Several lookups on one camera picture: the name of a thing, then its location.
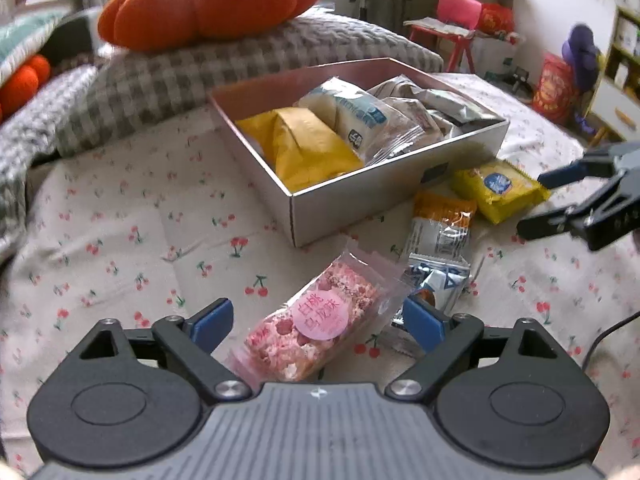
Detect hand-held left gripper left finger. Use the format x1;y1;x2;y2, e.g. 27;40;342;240
77;297;253;403

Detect yellow snack packet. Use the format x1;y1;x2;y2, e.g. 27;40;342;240
235;110;281;171
272;107;365;193

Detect pink snack packet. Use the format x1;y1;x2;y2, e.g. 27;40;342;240
222;250;408;383

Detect clear packet brown snack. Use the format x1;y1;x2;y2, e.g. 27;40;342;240
385;97;443;148

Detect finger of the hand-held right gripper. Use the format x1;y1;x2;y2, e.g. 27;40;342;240
537;151;627;189
516;172;631;241

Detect silver cardboard box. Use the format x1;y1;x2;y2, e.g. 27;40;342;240
207;57;511;248

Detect orange pumpkin cushion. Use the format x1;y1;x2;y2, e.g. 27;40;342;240
97;0;325;53

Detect white striped snack packet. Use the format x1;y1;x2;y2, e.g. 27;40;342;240
367;74;431;106

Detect cherry print sheet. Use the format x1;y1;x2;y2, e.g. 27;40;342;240
0;72;640;480

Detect white wooden shelf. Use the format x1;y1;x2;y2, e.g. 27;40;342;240
580;5;640;143

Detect red gift bag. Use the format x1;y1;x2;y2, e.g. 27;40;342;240
532;52;581;126
475;2;516;36

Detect papers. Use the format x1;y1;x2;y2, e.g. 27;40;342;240
404;17;476;38

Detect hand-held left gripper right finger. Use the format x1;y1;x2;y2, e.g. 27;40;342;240
384;295;561;403

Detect white snack packet dark label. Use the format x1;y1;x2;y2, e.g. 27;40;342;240
425;87;501;123

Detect silver blue snack packet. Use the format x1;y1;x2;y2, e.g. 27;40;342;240
390;255;473;331

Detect yellow cookie packet blue label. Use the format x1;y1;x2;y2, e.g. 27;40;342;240
450;159;551;225

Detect grey checked blanket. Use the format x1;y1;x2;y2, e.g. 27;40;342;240
0;65;101;261

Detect grey checked pillow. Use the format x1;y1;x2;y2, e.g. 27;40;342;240
55;15;443;158

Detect small orange plush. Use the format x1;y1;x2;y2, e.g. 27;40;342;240
0;55;52;121

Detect clear packet white blue snack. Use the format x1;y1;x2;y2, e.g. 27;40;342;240
295;77;426;166

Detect red plastic chair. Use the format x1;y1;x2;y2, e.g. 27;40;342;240
409;0;483;73

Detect black cable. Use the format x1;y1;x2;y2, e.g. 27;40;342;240
580;310;640;376

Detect orange and white snack packet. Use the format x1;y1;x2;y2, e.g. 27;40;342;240
400;190;478;266

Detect purple plush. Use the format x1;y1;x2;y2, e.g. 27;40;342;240
561;24;603;91

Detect teal patterned pillow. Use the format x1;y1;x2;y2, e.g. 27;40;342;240
0;10;66;81

